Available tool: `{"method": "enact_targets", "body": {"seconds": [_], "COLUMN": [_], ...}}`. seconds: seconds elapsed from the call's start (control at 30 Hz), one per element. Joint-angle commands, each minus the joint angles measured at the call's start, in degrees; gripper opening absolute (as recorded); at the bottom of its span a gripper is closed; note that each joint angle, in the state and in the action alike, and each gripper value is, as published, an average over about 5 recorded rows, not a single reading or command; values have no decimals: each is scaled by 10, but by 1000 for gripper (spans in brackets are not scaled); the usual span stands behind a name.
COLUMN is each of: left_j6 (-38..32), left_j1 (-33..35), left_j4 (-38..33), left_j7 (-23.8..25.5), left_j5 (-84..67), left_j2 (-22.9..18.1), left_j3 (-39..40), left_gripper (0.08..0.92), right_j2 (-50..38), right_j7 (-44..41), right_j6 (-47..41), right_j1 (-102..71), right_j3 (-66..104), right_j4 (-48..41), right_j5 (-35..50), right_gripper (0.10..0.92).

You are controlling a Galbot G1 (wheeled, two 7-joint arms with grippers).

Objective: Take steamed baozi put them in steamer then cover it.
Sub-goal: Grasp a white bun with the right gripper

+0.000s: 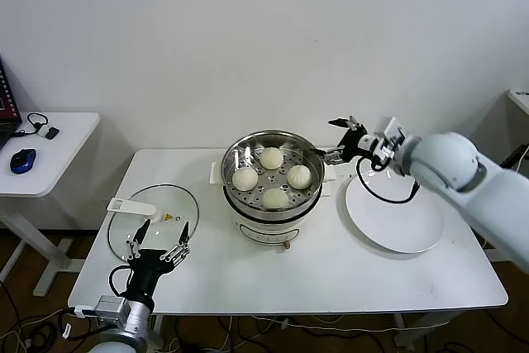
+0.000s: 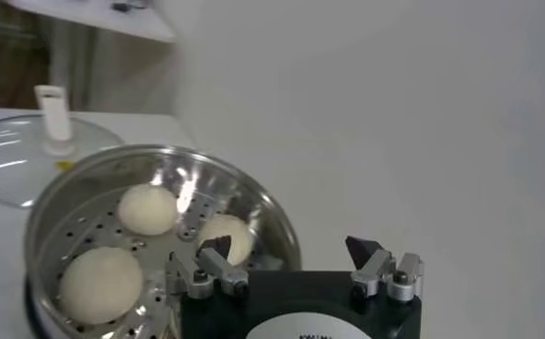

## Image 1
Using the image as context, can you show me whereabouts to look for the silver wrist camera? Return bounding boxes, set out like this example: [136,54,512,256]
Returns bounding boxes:
[74,294,127,323]
[376,116,408,154]

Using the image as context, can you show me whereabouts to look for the black laptop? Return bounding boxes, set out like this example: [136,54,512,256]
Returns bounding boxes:
[0,53,23,151]

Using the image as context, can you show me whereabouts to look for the black floor cable loop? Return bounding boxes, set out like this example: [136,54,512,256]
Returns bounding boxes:
[0,278,59,353]

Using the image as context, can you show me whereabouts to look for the white steamed baozi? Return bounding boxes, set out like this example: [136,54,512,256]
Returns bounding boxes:
[259,146,285,170]
[286,165,314,189]
[260,187,291,211]
[231,167,260,192]

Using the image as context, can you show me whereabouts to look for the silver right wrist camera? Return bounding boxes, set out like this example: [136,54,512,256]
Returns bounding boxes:
[376,116,408,154]

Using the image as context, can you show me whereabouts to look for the glass lid with white handle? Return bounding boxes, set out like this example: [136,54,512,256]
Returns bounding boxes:
[106,182,200,265]

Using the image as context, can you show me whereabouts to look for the black cable with white plug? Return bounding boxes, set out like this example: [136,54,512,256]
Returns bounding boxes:
[14,112,53,138]

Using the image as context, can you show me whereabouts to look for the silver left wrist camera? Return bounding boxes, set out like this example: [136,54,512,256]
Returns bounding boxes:
[74,294,127,323]

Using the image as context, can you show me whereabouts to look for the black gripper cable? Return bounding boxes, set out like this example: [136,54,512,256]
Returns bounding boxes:
[108,265,136,299]
[355,156,421,204]

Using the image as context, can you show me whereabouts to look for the large white table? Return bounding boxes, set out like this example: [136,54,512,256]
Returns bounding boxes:
[68,145,509,350]

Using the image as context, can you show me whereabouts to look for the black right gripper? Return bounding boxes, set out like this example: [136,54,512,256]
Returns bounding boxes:
[307,115,380,166]

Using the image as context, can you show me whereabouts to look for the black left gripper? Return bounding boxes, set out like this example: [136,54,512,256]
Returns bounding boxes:
[123,218,192,304]

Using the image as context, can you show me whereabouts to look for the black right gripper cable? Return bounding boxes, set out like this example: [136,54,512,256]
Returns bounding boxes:
[355,156,421,204]

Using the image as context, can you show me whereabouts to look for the white round plate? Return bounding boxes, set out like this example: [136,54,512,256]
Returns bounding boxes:
[336,169,446,255]

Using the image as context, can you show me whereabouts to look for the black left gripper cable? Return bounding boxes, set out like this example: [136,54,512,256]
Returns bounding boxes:
[108,265,136,299]

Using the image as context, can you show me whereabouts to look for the white floor cable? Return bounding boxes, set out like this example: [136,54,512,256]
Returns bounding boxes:
[22,309,83,352]

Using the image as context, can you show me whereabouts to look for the black cables under table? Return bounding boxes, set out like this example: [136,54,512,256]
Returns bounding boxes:
[164,315,373,353]

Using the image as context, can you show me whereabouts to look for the small white side table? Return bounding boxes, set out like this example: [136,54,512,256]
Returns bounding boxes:
[0,112,102,297]

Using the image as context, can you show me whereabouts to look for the blue computer mouse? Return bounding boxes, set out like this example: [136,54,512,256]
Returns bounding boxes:
[9,148,38,174]

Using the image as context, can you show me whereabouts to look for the stainless steel steamer basket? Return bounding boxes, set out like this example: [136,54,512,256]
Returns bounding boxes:
[221,130,326,222]

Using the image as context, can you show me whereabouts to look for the white electric cooker base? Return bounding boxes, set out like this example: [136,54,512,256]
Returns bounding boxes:
[210,156,338,253]

